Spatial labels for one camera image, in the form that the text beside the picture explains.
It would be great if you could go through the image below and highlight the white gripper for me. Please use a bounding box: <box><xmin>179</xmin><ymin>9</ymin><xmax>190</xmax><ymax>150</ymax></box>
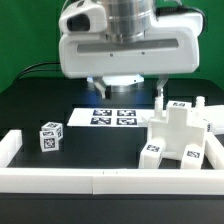
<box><xmin>59</xmin><ymin>0</ymin><xmax>203</xmax><ymax>99</ymax></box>

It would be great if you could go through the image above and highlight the white chair back piece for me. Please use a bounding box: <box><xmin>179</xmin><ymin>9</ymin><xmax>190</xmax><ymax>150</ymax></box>
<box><xmin>138</xmin><ymin>105</ymin><xmax>224</xmax><ymax>135</ymax></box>

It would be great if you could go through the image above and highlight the white chair seat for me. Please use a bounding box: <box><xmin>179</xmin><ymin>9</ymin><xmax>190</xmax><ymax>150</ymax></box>
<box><xmin>147</xmin><ymin>96</ymin><xmax>207</xmax><ymax>160</ymax></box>

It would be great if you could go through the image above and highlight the white U-shaped fence wall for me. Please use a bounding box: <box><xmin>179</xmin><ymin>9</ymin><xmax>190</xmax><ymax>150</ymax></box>
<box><xmin>0</xmin><ymin>130</ymin><xmax>224</xmax><ymax>195</ymax></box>

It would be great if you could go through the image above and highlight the white marker tag sheet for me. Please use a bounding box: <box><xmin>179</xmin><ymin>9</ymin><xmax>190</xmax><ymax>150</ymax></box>
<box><xmin>67</xmin><ymin>108</ymin><xmax>154</xmax><ymax>127</ymax></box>

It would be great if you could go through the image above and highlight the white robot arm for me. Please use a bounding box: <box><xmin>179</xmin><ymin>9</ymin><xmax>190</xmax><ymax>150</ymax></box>
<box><xmin>59</xmin><ymin>0</ymin><xmax>203</xmax><ymax>97</ymax></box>

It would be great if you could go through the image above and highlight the black cable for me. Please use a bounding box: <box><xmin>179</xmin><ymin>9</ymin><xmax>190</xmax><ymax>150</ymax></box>
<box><xmin>14</xmin><ymin>61</ymin><xmax>62</xmax><ymax>81</ymax></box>

